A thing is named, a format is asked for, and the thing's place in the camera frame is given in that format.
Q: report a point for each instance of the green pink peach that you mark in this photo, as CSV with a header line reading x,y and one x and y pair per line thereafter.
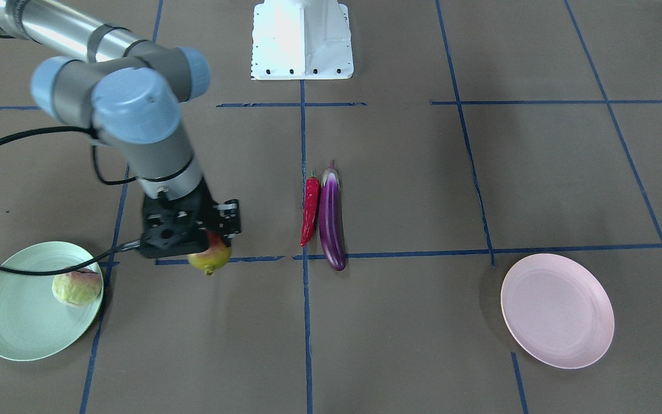
x,y
77,288

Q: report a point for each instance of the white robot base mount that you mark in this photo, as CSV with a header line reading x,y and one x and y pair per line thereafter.
x,y
301,40

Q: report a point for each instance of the red yellow pomegranate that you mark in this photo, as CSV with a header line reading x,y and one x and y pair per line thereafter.
x,y
214,258

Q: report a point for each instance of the pink plate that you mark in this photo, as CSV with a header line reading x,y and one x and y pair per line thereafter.
x,y
557,311

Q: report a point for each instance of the purple eggplant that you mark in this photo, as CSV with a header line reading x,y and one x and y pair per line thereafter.
x,y
329,220

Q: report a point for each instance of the red chili pepper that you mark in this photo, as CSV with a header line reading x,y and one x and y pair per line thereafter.
x,y
312,190

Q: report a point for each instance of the green plate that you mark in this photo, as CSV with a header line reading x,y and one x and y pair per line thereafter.
x,y
33,324

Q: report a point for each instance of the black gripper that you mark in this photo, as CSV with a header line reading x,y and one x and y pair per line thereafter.
x,y
209,208

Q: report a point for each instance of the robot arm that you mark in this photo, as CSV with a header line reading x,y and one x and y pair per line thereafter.
x,y
127,92

